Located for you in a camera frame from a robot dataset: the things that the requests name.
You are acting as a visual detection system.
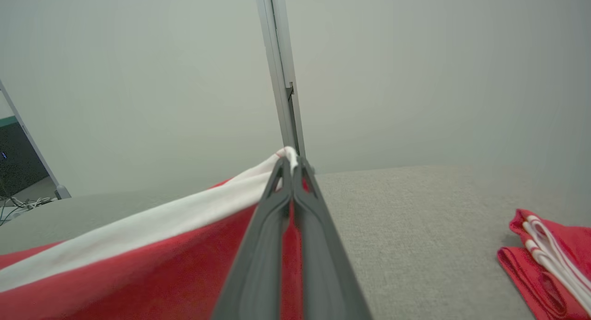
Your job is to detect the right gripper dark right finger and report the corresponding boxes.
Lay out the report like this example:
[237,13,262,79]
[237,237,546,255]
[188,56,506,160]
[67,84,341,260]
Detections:
[294,157,373,320]

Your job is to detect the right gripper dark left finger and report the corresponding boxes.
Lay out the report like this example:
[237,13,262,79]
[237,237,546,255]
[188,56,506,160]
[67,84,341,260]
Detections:
[210,157,294,320]

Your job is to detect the red jersey black numbers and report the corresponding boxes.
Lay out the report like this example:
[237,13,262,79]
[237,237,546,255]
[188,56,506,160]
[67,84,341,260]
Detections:
[0,146,324,320]

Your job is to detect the red and white jersey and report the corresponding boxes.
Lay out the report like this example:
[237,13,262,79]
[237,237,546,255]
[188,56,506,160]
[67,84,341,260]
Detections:
[497,209,591,320]

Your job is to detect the grey metal partition post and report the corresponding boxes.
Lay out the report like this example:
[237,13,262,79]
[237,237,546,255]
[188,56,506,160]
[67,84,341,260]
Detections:
[254,0,306,160]

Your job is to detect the grey metal partition frame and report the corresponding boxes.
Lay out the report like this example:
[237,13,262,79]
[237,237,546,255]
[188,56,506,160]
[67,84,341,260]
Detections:
[0,79,72,200]

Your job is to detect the white floor cable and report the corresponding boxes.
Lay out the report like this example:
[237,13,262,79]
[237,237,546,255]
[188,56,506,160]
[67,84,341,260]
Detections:
[0,196,56,226]

